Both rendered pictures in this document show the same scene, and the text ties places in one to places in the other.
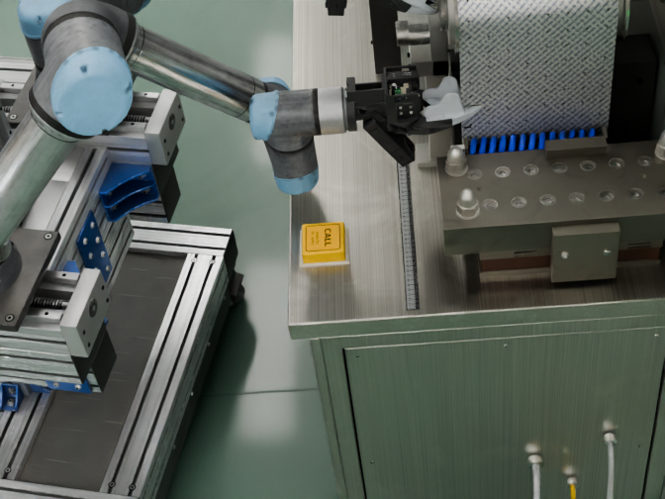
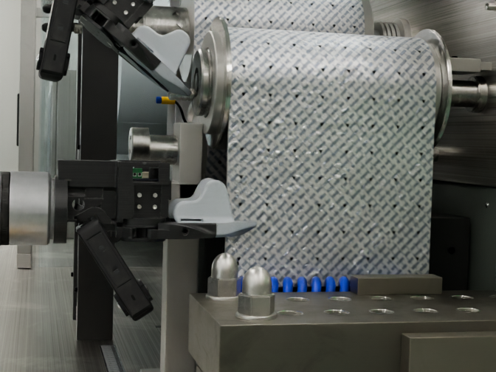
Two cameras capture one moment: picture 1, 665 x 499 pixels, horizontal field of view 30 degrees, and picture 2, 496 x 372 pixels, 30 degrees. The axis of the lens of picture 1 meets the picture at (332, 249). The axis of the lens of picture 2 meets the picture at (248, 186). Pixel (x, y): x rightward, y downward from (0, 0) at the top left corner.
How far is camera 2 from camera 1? 1.35 m
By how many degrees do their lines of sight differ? 48
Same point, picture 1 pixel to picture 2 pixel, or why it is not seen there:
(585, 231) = (457, 335)
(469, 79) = (240, 170)
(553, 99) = (355, 223)
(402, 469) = not seen: outside the picture
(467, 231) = (261, 332)
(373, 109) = (96, 202)
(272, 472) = not seen: outside the picture
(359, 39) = (54, 325)
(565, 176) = (395, 302)
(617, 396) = not seen: outside the picture
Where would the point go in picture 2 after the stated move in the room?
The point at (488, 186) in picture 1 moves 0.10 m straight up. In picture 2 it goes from (280, 305) to (283, 201)
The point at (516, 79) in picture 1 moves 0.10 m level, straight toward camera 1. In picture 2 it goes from (305, 179) to (322, 184)
